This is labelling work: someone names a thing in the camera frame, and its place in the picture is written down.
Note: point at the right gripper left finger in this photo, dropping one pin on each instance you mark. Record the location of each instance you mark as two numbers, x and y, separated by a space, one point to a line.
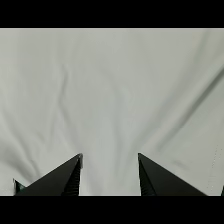
61 181

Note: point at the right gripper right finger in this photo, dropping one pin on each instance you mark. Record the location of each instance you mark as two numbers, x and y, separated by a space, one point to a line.
160 183

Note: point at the white shirt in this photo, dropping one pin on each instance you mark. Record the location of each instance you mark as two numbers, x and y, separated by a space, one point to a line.
110 93

